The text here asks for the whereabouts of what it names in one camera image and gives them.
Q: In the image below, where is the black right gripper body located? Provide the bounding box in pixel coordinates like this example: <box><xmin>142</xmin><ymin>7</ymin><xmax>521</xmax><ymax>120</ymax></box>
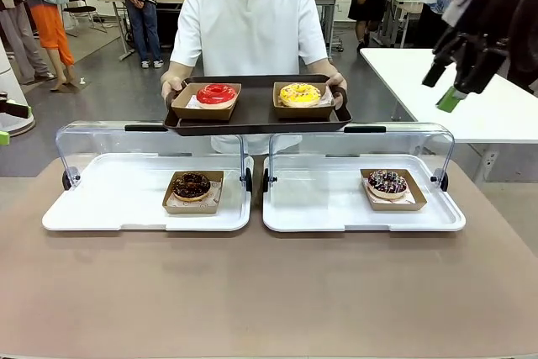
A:
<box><xmin>451</xmin><ymin>0</ymin><xmax>522</xmax><ymax>95</ymax></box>

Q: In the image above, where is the bystander in jacket and jeans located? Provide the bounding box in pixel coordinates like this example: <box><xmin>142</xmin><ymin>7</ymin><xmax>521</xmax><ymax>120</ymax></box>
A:
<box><xmin>104</xmin><ymin>0</ymin><xmax>166</xmax><ymax>70</ymax></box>

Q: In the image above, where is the white table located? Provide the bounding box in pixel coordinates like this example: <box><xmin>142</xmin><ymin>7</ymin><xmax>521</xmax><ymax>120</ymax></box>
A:
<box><xmin>359</xmin><ymin>46</ymin><xmax>538</xmax><ymax>183</ymax></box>

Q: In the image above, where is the white display tray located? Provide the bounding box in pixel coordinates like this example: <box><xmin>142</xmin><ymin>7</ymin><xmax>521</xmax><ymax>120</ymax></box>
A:
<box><xmin>262</xmin><ymin>153</ymin><xmax>467</xmax><ymax>234</ymax></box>
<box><xmin>41</xmin><ymin>152</ymin><xmax>254</xmax><ymax>233</ymax></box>

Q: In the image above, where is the black folding chair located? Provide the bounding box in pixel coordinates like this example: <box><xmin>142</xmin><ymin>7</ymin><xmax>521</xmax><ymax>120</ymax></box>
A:
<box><xmin>62</xmin><ymin>0</ymin><xmax>108</xmax><ymax>39</ymax></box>

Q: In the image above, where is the person's white shirt torso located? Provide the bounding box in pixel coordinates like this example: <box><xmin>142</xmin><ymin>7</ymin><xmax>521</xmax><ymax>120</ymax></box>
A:
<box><xmin>169</xmin><ymin>0</ymin><xmax>330</xmax><ymax>155</ymax></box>

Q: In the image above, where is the brown cardboard donut box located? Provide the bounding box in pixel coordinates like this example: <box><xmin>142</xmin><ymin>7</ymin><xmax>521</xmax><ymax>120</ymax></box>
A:
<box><xmin>161</xmin><ymin>170</ymin><xmax>225</xmax><ymax>215</ymax></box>
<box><xmin>359</xmin><ymin>167</ymin><xmax>428</xmax><ymax>213</ymax></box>
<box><xmin>170</xmin><ymin>82</ymin><xmax>243</xmax><ymax>121</ymax></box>
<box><xmin>272</xmin><ymin>81</ymin><xmax>336</xmax><ymax>120</ymax></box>

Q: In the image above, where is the white cylindrical stand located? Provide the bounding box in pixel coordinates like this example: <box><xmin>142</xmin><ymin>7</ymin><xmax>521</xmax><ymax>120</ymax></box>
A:
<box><xmin>0</xmin><ymin>30</ymin><xmax>37</xmax><ymax>138</ymax></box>

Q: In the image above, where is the clear plastic display lid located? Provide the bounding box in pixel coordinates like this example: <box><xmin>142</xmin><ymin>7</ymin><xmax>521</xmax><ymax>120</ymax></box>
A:
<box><xmin>55</xmin><ymin>120</ymin><xmax>254</xmax><ymax>193</ymax></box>
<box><xmin>263</xmin><ymin>121</ymin><xmax>456</xmax><ymax>193</ymax></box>

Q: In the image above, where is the bystander with orange trousers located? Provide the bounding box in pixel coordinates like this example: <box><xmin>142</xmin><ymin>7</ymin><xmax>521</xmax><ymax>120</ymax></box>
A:
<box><xmin>0</xmin><ymin>0</ymin><xmax>77</xmax><ymax>92</ymax></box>

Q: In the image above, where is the yellow sprinkled donut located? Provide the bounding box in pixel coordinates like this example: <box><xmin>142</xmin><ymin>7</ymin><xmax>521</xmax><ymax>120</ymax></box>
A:
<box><xmin>278</xmin><ymin>82</ymin><xmax>323</xmax><ymax>108</ymax></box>

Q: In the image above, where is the dark brown serving tray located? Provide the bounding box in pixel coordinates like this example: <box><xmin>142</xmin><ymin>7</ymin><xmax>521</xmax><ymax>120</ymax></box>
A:
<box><xmin>163</xmin><ymin>73</ymin><xmax>354</xmax><ymax>138</ymax></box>

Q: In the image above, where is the person's left forearm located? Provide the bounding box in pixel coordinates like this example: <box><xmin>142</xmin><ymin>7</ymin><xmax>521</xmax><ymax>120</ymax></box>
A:
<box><xmin>312</xmin><ymin>57</ymin><xmax>344</xmax><ymax>81</ymax></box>

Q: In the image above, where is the bystander with grey trousers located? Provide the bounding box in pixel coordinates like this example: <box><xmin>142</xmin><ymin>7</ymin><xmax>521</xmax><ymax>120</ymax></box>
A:
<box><xmin>0</xmin><ymin>0</ymin><xmax>56</xmax><ymax>85</ymax></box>

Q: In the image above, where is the black cable sleeve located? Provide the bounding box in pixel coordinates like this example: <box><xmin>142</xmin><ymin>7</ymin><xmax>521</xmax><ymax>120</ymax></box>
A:
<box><xmin>505</xmin><ymin>0</ymin><xmax>538</xmax><ymax>96</ymax></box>

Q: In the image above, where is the person's right hand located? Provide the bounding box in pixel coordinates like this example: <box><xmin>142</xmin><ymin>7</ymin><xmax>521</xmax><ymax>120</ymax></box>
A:
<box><xmin>160</xmin><ymin>76</ymin><xmax>187</xmax><ymax>103</ymax></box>

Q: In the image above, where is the red glazed donut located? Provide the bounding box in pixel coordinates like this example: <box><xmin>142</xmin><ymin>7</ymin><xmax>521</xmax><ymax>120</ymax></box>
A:
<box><xmin>195</xmin><ymin>83</ymin><xmax>238</xmax><ymax>110</ymax></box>

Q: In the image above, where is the person's left hand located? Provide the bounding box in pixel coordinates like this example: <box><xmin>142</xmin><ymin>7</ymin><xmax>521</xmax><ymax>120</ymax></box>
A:
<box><xmin>324</xmin><ymin>73</ymin><xmax>350</xmax><ymax>103</ymax></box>

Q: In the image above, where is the person's right forearm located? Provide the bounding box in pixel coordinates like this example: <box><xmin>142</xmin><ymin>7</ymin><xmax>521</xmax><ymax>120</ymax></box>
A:
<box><xmin>161</xmin><ymin>59</ymin><xmax>197</xmax><ymax>83</ymax></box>

